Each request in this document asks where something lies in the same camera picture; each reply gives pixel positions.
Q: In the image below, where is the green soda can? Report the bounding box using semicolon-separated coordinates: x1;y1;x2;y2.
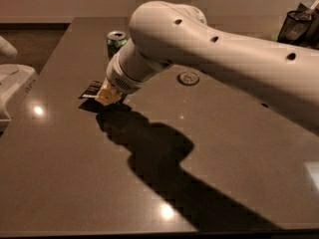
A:
107;31;128;59

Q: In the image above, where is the white utensil in cup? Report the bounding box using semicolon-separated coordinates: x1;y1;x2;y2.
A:
298;0;319;21

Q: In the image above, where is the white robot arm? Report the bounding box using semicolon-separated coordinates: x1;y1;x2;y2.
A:
96;1;319;132

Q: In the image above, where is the clear plastic water bottle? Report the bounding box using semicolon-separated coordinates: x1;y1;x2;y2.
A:
177;72;199;86

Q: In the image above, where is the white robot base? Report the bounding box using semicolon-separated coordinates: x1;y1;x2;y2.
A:
0;64;38;132

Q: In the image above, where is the black rxbar chocolate bar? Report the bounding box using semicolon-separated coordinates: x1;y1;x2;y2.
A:
80;81;103;99

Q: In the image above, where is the black mesh cup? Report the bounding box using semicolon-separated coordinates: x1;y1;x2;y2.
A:
277;10;314;45

